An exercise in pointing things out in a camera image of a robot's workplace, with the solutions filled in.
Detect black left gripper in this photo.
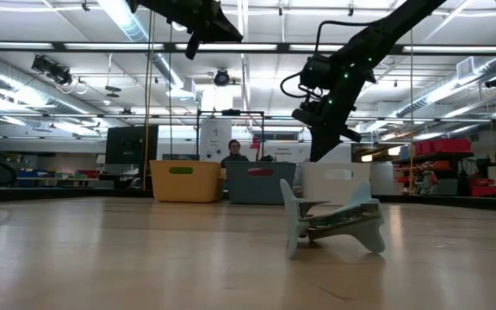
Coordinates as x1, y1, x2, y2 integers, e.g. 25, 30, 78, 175
127, 0, 244, 60

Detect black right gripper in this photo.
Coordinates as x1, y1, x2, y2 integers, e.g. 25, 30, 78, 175
309, 77, 363, 163

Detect light blue staple remover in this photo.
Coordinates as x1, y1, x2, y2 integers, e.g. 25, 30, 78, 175
279, 178, 386, 260

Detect white plastic bin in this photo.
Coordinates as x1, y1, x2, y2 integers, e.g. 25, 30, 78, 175
299, 162, 372, 206

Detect teal plastic bin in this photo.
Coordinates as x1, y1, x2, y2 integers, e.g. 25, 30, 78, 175
224, 161, 297, 206

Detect person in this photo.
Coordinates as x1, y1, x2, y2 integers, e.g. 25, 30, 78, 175
220, 139, 251, 169

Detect white board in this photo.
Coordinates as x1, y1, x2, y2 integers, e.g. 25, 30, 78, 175
200, 119, 233, 161

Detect storage shelf rack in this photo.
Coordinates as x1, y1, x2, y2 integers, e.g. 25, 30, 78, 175
394, 137, 496, 198

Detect red storage bins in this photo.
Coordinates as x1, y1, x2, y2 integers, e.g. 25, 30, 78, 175
415, 137, 474, 157

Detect yellow plastic bin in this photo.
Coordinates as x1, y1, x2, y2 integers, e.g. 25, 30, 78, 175
149, 159, 224, 204

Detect black monitor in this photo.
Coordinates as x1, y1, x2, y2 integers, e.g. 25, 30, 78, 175
104, 124, 159, 165

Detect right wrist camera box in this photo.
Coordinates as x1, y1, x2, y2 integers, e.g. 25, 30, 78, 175
291, 106, 320, 129

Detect black overhead camera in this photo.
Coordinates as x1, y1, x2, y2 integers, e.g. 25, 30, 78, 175
213, 67, 232, 88

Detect long black cable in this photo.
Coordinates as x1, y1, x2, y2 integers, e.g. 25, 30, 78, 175
168, 21, 174, 161

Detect black stand frame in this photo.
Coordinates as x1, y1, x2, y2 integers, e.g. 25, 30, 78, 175
195, 109, 266, 164

